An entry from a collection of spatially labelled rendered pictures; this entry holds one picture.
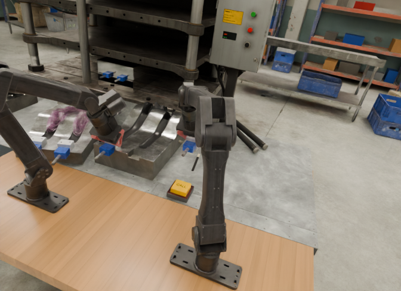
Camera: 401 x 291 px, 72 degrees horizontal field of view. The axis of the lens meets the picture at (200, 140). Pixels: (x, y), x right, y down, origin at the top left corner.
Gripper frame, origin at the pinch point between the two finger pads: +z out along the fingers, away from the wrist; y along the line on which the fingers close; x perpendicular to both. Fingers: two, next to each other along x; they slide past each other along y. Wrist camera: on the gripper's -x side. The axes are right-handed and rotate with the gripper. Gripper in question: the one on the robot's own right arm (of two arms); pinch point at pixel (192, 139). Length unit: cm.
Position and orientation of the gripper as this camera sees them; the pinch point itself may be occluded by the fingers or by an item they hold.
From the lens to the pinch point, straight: 109.7
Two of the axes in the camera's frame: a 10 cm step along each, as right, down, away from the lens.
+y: -9.5, -2.4, 2.0
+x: -3.1, 7.8, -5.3
